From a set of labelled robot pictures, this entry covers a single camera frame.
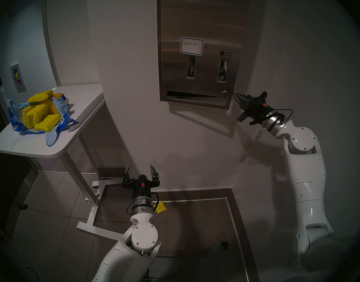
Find stainless steel dispenser cabinet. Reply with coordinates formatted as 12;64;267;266
156;0;251;110

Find white table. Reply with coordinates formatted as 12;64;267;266
0;84;130;241

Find wall fire extinguisher cabinet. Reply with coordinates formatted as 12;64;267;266
10;63;27;93

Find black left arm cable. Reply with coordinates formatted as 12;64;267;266
126;193;160;216

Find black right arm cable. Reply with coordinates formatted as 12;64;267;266
270;108;294;122

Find blue plastic pad bag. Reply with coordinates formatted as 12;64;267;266
8;92;79;147

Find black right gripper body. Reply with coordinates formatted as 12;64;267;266
237;91;276;126

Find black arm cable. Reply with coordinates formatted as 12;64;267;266
126;193;160;216
270;108;294;122

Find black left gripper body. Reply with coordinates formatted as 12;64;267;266
122;175;161;200

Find white label blue border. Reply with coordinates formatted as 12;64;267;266
180;36;204;56

